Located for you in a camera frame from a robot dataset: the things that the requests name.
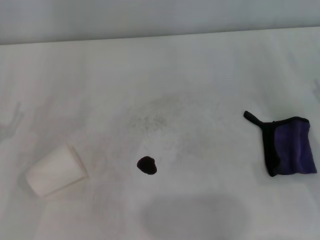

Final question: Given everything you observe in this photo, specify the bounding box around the white paper cup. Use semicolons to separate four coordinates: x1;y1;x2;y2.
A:
25;143;90;198

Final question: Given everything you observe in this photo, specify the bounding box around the purple rag with black trim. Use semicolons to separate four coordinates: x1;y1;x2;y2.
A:
243;110;318;178

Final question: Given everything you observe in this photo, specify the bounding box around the black water stain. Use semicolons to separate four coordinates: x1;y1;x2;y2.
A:
136;156;159;176

